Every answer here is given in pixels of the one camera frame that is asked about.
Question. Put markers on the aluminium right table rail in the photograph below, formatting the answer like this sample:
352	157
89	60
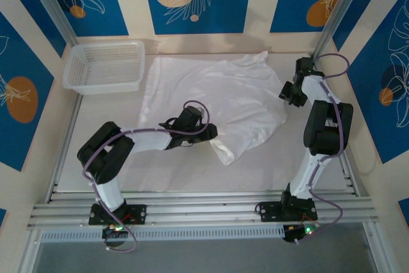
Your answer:
350	177

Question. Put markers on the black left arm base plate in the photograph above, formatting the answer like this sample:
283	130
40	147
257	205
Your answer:
137	213

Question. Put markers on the aluminium right frame post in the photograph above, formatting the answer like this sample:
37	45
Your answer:
342	4

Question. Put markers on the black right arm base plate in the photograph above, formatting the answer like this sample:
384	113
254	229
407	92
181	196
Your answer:
268	210

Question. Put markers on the aluminium left frame post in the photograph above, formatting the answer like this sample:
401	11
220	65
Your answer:
51	1

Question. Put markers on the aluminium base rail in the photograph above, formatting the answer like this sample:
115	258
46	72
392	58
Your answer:
198	212

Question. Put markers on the white t-shirt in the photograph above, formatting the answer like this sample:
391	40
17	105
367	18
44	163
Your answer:
223	94

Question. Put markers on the aluminium frame post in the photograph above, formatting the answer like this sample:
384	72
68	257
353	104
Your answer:
51	1
342	4

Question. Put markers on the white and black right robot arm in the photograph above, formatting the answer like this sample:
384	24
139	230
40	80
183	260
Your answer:
326	126

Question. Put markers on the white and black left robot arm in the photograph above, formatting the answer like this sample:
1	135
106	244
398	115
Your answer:
147	140

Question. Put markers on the white perforated plastic basket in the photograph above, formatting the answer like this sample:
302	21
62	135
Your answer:
102	65

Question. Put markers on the aluminium table rail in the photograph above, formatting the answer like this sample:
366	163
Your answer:
350	177
68	132

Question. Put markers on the aluminium left table rail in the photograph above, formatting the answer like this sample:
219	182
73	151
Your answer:
68	132

